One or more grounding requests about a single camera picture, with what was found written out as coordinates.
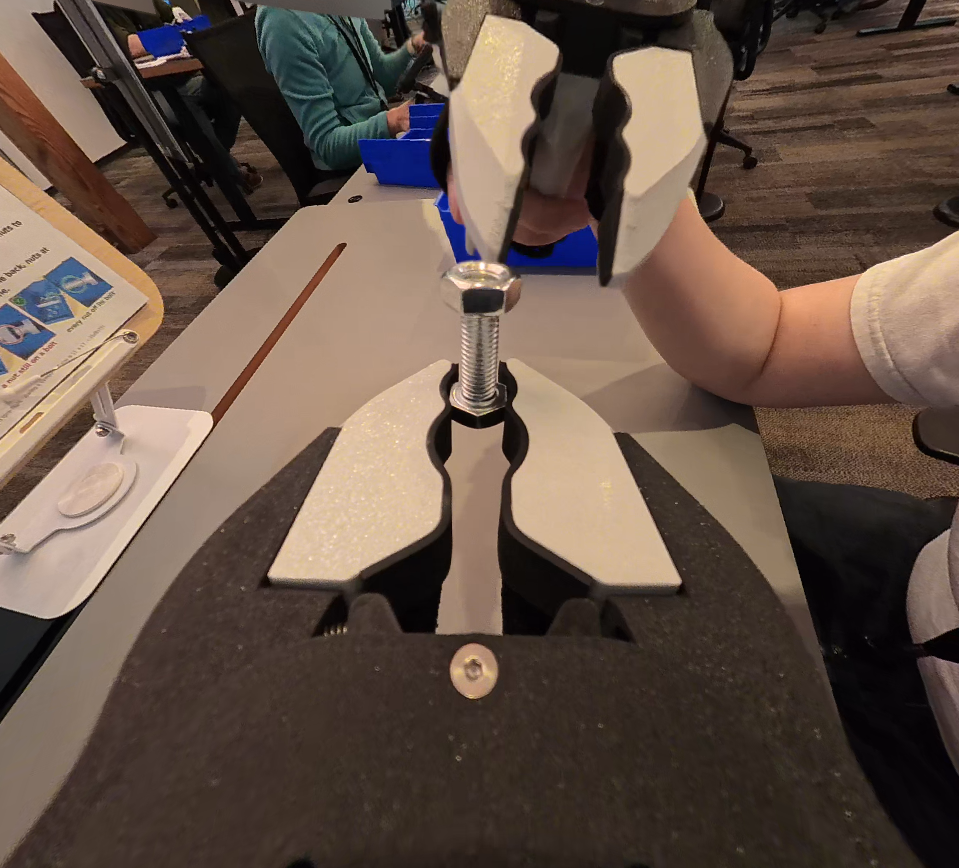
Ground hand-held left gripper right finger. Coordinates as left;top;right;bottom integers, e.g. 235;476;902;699
498;359;683;598

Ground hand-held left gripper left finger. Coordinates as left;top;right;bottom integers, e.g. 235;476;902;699
265;359;455;595

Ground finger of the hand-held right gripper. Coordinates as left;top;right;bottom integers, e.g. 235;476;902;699
589;47;708;288
446;13;562;264

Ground blue plastic bin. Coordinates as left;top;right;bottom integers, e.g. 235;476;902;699
132;15;213;60
436;193;601;280
357;103;452;191

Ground steel hex nut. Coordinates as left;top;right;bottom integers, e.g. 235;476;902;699
438;262;523;319

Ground steel hex bolt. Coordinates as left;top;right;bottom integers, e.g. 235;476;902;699
448;314;513;429

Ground person's right forearm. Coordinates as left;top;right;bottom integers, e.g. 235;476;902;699
623;193;786;407

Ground person's right hand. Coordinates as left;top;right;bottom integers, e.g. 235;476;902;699
510;160;600;248

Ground black pole stand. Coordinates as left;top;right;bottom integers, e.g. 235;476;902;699
692;135;725;223

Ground white stand base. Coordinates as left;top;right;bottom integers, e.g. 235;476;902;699
0;390;213;618

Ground black office chair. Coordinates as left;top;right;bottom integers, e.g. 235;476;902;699
182;11;359;210

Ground person's dark trousers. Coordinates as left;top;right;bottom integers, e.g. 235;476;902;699
772;475;959;868

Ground black metal stand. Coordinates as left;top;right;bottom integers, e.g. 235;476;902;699
0;0;258;288

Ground white page holder bar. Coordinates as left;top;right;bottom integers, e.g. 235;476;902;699
0;330;140;408

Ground black chair armrest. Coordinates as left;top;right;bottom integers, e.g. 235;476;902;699
911;406;959;466

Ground printed instruction sheet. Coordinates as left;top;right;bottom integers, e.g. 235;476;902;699
0;187;148;434

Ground brown wooden post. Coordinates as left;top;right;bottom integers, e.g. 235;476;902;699
0;55;157;255

